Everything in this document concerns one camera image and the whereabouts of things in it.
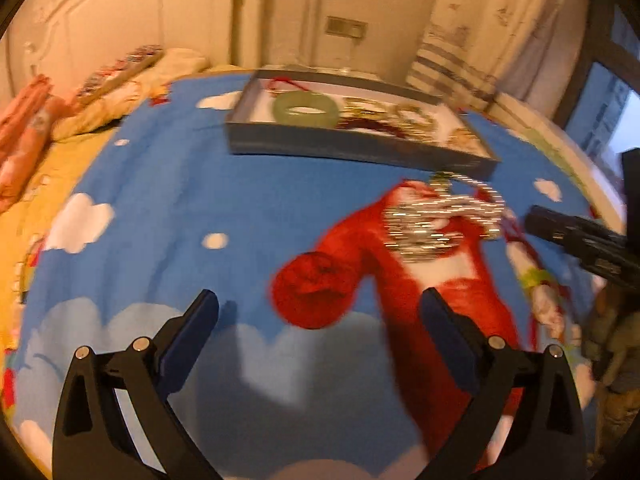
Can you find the green bead ornament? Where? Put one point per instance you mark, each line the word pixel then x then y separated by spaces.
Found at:
pixel 442 176

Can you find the person's olive clothing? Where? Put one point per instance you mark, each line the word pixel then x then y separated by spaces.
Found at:
pixel 617 350

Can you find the gold ornament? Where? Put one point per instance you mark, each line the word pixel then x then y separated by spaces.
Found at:
pixel 464 140

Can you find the embroidered floral pillow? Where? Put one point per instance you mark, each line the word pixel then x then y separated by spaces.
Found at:
pixel 120 72

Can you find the white bed headboard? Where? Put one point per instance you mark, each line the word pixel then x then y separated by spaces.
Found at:
pixel 125 10

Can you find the yellow floral bed sheet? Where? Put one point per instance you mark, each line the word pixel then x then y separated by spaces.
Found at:
pixel 25 260

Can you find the green jade bangle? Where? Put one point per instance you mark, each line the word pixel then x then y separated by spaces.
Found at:
pixel 285 107

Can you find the cream printed curtain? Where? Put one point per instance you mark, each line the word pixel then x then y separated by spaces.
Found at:
pixel 490 25

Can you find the pink folded quilt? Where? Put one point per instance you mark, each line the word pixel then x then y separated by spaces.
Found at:
pixel 25 140

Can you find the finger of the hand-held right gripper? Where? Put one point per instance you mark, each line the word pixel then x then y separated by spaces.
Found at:
pixel 575 237

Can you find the blue cartoon printed blanket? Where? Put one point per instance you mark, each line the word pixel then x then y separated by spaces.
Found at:
pixel 175 210

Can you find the shallow grey cardboard box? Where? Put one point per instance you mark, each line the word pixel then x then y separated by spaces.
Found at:
pixel 325 147

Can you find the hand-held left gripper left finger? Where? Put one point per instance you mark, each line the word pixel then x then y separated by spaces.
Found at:
pixel 187 335

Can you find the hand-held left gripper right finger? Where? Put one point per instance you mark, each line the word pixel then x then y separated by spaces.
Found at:
pixel 450 335

